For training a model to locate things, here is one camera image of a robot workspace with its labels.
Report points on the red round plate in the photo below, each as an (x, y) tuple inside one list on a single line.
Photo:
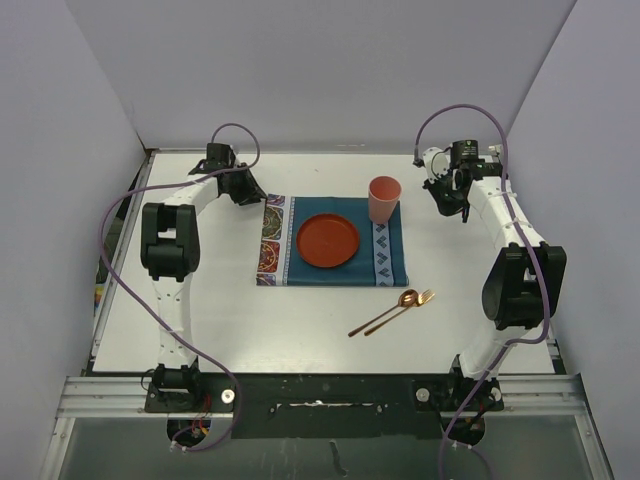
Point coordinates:
[(327, 240)]

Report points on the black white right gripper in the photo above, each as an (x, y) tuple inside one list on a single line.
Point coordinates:
[(432, 184)]

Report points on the pink plastic cup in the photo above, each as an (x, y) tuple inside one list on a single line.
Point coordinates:
[(383, 195)]

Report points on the blue patterned placemat cloth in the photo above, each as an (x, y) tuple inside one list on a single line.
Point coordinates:
[(379, 261)]

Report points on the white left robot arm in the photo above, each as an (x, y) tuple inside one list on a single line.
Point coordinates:
[(170, 252)]

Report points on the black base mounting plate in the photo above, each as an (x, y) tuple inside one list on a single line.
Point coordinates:
[(326, 423)]

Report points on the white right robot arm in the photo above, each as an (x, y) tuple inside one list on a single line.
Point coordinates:
[(522, 289)]

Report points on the aluminium front rail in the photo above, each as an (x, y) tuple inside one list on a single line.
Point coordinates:
[(103, 396)]

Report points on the copper spoon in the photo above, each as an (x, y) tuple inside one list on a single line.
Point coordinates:
[(385, 312)]

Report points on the copper fork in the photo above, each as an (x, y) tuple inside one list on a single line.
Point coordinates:
[(421, 300)]

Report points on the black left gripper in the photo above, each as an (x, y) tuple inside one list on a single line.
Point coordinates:
[(250, 192)]

